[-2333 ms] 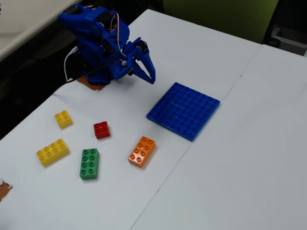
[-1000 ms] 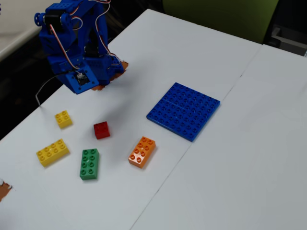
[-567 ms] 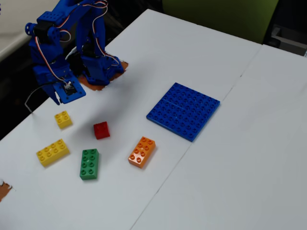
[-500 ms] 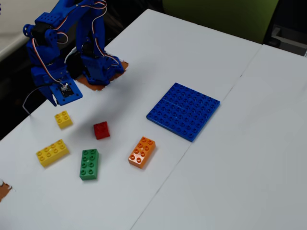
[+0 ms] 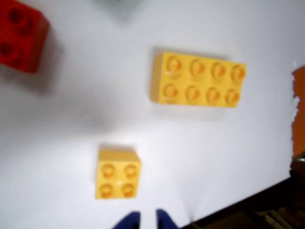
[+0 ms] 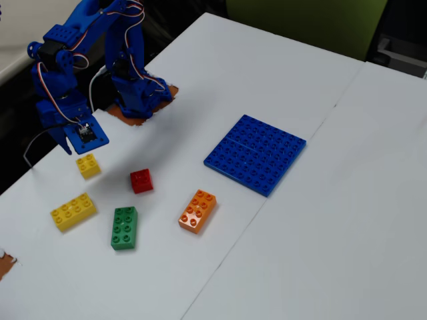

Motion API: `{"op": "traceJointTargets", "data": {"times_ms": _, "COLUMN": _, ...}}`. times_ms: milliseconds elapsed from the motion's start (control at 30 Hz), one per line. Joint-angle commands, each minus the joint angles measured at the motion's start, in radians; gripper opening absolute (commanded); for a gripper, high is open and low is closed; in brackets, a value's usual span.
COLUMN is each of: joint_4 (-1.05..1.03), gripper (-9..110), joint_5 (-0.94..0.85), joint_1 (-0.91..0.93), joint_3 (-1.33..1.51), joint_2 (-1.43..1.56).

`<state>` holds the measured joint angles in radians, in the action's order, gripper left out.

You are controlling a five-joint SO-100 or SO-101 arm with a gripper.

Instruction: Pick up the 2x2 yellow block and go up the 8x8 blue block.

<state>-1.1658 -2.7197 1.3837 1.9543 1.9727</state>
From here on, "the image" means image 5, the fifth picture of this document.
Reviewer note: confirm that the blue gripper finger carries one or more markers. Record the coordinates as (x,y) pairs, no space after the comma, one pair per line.
(129,221)
(165,220)

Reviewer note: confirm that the yellow 2x2 toy block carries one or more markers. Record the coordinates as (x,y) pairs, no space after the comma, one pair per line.
(118,176)

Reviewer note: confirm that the yellow 2x4 toy block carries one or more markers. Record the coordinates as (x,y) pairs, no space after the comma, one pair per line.
(197,81)

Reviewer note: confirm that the red 2x2 toy block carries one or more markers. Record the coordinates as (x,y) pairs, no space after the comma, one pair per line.
(21,35)

